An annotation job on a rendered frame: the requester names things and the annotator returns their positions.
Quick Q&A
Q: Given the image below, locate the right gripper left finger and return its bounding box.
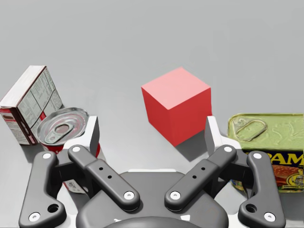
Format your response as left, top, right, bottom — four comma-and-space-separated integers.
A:
19, 115, 141, 228

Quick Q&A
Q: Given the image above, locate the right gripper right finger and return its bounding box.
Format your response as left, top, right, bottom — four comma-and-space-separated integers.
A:
164, 115, 286, 228

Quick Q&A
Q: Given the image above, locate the red cube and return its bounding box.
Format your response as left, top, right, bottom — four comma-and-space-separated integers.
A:
141, 66, 212, 147

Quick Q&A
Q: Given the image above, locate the green and blue rectangular can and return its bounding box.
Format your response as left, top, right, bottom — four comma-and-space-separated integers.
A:
227, 113, 304, 193

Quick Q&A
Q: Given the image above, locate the red and white can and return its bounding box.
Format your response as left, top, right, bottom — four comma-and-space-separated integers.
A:
36, 106, 102, 194

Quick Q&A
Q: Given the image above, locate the red and white carton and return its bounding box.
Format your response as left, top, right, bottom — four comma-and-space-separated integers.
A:
0, 65, 64, 146

